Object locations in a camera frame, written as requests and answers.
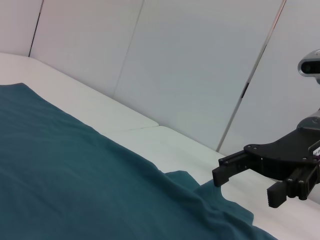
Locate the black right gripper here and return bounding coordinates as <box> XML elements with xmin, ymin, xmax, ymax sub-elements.
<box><xmin>211</xmin><ymin>128</ymin><xmax>320</xmax><ymax>208</ymax></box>

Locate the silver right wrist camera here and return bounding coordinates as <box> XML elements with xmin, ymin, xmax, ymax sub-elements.
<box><xmin>297</xmin><ymin>49</ymin><xmax>320</xmax><ymax>86</ymax></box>

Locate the blue shirt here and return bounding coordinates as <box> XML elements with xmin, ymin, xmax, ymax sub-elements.
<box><xmin>0</xmin><ymin>82</ymin><xmax>278</xmax><ymax>240</ymax></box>

